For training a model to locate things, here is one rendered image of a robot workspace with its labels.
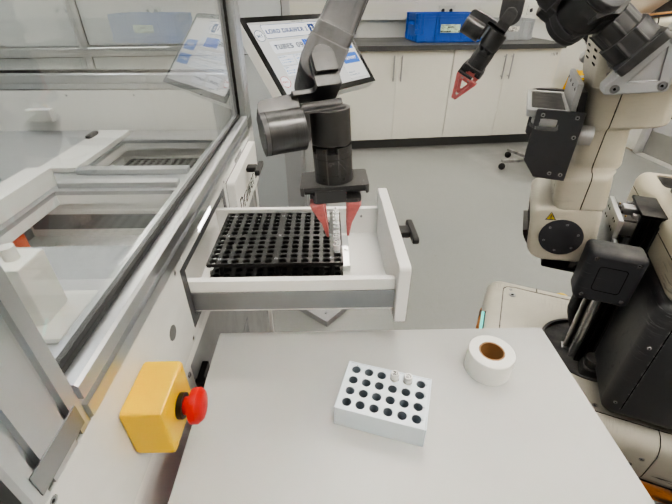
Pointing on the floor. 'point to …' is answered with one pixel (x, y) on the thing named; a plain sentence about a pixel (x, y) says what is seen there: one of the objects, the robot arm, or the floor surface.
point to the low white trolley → (281, 362)
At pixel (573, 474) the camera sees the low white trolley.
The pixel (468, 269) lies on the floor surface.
